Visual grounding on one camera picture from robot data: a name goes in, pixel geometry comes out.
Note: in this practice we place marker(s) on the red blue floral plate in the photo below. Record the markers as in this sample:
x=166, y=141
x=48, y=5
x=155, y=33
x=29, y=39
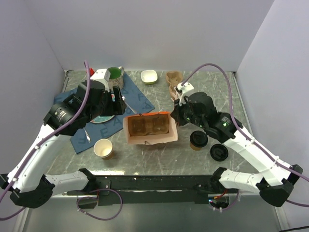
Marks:
x=102, y=119

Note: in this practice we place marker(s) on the black coffee cup lid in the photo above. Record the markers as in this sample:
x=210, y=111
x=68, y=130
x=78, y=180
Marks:
x=198, y=137

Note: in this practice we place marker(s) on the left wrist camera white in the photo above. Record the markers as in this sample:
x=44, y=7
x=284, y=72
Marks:
x=101, y=75

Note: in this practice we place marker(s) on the cardboard cup carrier tray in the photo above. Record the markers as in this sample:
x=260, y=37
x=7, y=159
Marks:
x=148, y=125

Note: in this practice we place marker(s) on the metal spoon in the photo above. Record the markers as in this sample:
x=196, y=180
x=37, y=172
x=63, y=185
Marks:
x=124, y=99

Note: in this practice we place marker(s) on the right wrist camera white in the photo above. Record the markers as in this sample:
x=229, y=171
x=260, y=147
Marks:
x=182, y=90

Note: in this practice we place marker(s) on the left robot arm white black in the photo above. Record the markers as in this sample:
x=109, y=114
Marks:
x=28, y=183

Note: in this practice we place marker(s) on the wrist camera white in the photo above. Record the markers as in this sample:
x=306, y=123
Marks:
x=101, y=75
x=182, y=90

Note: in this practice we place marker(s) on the orange paper bag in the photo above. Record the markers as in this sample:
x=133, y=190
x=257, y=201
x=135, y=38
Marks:
x=171, y=136

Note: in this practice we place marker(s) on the small white green bowl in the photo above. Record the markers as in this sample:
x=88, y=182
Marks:
x=149, y=77

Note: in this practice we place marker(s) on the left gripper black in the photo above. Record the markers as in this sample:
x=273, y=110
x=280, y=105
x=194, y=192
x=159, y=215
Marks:
x=117, y=107

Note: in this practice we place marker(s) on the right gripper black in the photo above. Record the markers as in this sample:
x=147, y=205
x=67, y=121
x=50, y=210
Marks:
x=176, y=112

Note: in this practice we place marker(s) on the blue letter placemat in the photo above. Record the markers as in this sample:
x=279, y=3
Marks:
x=134, y=97

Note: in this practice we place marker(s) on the brown paper cup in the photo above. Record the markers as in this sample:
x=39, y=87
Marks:
x=197, y=147
x=103, y=148

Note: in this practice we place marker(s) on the green inside ceramic mug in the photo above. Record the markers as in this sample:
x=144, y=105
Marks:
x=116, y=77

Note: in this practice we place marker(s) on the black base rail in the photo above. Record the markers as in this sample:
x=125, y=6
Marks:
x=153, y=189

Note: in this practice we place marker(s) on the metal fork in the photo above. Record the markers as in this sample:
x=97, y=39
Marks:
x=87, y=135

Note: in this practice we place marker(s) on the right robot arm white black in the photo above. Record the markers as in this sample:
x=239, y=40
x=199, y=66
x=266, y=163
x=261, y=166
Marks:
x=275, y=178

